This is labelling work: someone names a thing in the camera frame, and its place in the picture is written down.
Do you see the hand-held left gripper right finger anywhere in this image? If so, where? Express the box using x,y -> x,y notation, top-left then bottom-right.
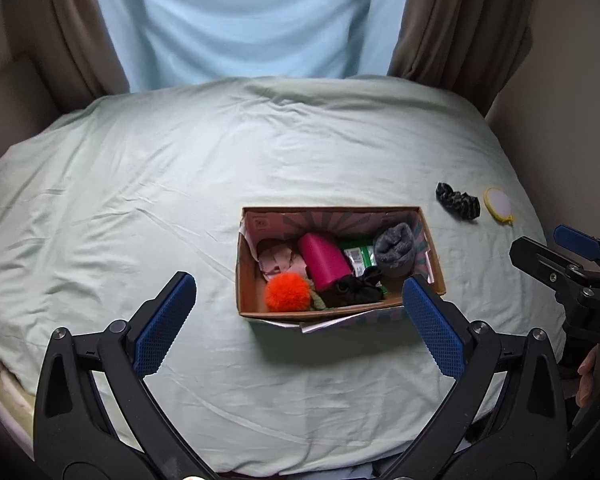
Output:
380,275 -> 567,480

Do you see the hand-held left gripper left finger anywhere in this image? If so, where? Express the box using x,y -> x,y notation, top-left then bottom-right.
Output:
32,271 -> 216,480

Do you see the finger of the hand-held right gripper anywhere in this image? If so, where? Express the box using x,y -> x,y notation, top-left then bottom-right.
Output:
553,225 -> 600,265
509,236 -> 583,295

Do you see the plain black scrunchie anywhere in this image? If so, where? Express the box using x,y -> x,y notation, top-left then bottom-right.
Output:
329,267 -> 385,307

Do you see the grey sock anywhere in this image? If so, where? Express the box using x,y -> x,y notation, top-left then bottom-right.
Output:
373,222 -> 416,280

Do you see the patterned cardboard box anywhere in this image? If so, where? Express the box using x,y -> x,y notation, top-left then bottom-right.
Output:
235,204 -> 447,334

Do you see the green wet wipes packet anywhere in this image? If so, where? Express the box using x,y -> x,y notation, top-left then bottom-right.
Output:
340,242 -> 387,295

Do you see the orange pom-pom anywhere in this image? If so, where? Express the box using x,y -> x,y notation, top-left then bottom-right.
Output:
264,274 -> 327,312

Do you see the magenta cylindrical bottle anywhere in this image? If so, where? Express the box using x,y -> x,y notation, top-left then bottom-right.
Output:
298,232 -> 354,294

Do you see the pink fabric scrunchie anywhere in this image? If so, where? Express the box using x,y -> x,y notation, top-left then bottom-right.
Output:
257,240 -> 309,282

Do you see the person's right hand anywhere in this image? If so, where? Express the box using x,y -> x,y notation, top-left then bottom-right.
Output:
576,347 -> 599,408

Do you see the round yellow-rimmed pouch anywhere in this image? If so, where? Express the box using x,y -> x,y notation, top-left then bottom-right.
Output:
483,187 -> 516,225

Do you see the dark patterned scrunchie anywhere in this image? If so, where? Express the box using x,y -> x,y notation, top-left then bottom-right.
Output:
435,182 -> 481,221

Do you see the pale folded bedding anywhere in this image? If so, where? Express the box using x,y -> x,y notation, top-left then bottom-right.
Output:
0,359 -> 37,458

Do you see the brown curtain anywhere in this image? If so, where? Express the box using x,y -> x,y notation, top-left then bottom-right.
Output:
387,0 -> 534,112
44,0 -> 132,107

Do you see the beige headboard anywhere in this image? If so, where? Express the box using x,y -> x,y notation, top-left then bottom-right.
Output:
0,10 -> 63,188

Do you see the light blue hanging cloth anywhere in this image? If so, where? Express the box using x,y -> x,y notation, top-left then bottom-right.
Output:
92,0 -> 412,94

